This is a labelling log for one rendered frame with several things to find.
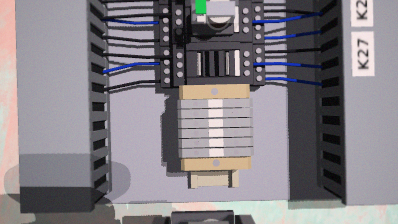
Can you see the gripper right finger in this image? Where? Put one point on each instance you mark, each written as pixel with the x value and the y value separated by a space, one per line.
pixel 245 219

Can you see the relay with orange button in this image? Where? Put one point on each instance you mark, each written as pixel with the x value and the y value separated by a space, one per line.
pixel 203 217

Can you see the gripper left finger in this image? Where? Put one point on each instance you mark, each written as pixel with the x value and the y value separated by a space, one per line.
pixel 161 220

